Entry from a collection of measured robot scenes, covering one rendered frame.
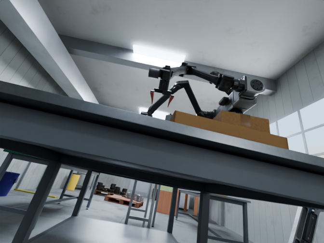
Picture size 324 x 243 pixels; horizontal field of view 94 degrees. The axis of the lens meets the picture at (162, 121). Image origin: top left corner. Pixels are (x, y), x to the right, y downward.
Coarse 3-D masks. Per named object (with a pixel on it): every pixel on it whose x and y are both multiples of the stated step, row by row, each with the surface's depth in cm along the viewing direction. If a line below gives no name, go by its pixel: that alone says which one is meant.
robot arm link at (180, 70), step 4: (184, 64) 120; (172, 68) 93; (176, 68) 104; (180, 68) 109; (184, 68) 117; (172, 72) 96; (176, 72) 103; (180, 72) 111; (184, 72) 120; (172, 76) 97; (180, 76) 124; (184, 76) 127
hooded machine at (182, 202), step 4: (180, 196) 673; (184, 196) 675; (188, 196) 677; (180, 200) 667; (184, 200) 669; (188, 200) 671; (180, 204) 660; (188, 204) 665; (180, 208) 658; (188, 208) 659
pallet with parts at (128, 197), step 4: (128, 192) 547; (108, 196) 495; (112, 196) 513; (116, 196) 535; (120, 196) 559; (128, 196) 541; (136, 196) 520; (140, 196) 518; (104, 200) 491; (108, 200) 496; (112, 200) 520; (116, 200) 550; (120, 200) 487; (124, 200) 486; (128, 200) 496; (136, 200) 511; (140, 200) 511; (124, 204) 481; (132, 204) 510; (136, 204) 478; (140, 204) 508
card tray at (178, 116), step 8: (176, 112) 31; (184, 112) 32; (176, 120) 31; (184, 120) 31; (192, 120) 31; (200, 120) 32; (208, 120) 32; (208, 128) 31; (216, 128) 32; (224, 128) 32; (232, 128) 32; (240, 128) 33; (248, 128) 33; (240, 136) 32; (248, 136) 32; (256, 136) 32; (264, 136) 33; (272, 136) 33; (280, 136) 34; (272, 144) 32; (280, 144) 33
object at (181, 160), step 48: (0, 144) 65; (48, 144) 26; (96, 144) 27; (144, 144) 29; (48, 192) 109; (240, 192) 81; (288, 192) 30; (48, 240) 111; (96, 240) 127; (144, 240) 148
